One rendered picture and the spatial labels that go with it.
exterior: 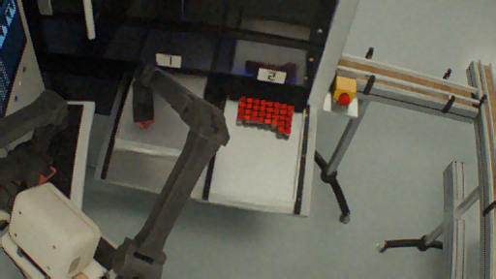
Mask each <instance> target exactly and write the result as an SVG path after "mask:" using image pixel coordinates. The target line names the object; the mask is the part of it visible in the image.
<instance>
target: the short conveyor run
mask: <svg viewBox="0 0 496 279"><path fill-rule="evenodd" d="M373 51H374V48H373V47H372V46H371V47H370V48H369V51H367V52H366V54H365V58H359V57H357V56H355V55H350V54H344V53H341V55H342V56H341V57H340V60H339V62H338V65H337V67H336V72H341V73H347V74H353V75H354V76H356V92H357V97H358V98H360V99H361V100H366V101H371V102H377V103H382V104H387V105H390V106H393V107H398V108H403V109H411V110H416V111H420V112H425V113H428V114H430V115H434V116H439V117H444V118H447V119H451V120H456V121H459V122H463V123H468V124H470V125H471V124H472V122H473V121H474V120H475V119H476V117H477V116H478V114H479V109H478V105H479V103H480V101H479V100H477V99H476V92H477V91H478V88H474V87H470V86H466V85H463V84H461V83H458V82H453V81H449V77H450V74H451V69H450V68H448V70H447V73H445V75H444V76H443V78H441V77H433V76H429V75H426V74H424V73H420V72H415V71H410V70H409V69H406V68H401V67H396V66H392V65H390V64H386V63H381V62H376V61H375V60H371V58H372V57H373Z"/></svg>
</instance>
